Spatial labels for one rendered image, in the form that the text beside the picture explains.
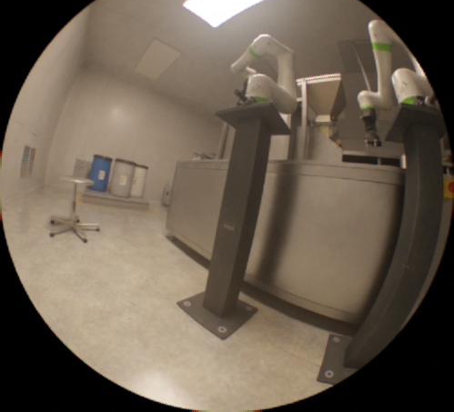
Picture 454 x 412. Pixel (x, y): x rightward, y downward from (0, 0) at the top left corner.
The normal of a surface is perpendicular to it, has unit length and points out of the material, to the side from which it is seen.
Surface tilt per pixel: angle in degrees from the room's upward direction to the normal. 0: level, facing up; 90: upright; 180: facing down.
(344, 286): 90
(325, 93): 114
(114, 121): 90
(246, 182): 90
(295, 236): 90
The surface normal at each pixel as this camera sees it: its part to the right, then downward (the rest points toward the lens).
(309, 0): -0.18, 0.98
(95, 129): 0.71, 0.11
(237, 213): -0.60, -0.15
